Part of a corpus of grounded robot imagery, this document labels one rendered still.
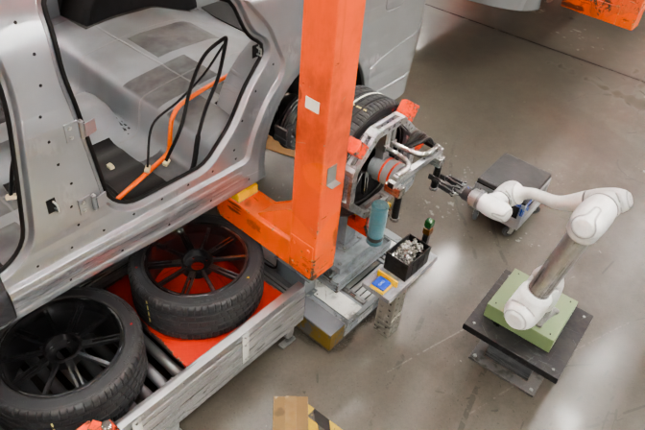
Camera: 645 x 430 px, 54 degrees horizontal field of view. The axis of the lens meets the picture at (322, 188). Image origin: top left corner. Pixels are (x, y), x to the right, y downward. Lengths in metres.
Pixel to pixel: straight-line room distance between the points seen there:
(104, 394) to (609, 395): 2.47
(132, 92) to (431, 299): 2.02
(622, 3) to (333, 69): 4.30
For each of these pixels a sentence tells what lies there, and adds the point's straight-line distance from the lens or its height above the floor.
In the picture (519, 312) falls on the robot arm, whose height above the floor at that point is 0.61.
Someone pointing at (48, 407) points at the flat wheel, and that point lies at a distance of 2.78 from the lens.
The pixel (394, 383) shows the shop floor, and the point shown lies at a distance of 3.38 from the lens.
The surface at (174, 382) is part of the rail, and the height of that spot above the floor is 0.39.
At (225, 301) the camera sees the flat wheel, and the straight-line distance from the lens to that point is 2.98.
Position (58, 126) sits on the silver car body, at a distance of 2.37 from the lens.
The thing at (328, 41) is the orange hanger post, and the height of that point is 1.76.
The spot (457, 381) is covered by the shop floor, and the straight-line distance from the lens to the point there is 3.46.
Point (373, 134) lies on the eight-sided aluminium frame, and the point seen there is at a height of 1.11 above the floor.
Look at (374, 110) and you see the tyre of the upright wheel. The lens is 3.04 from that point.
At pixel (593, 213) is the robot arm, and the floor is 1.22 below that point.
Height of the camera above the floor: 2.77
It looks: 39 degrees down
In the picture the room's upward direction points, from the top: 5 degrees clockwise
